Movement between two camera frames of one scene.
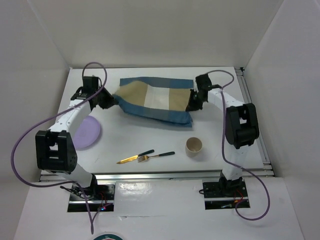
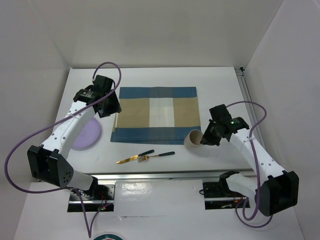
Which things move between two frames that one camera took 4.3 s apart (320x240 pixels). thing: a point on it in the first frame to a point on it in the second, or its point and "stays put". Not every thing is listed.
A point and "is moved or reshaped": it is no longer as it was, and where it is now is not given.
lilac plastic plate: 87,132 stays put
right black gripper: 192,106 to 207,139
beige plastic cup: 193,146 to 193,139
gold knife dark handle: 134,157 stays put
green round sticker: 108,237 stays put
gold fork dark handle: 145,157 stays put
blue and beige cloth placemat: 163,99 is moved or reshaped
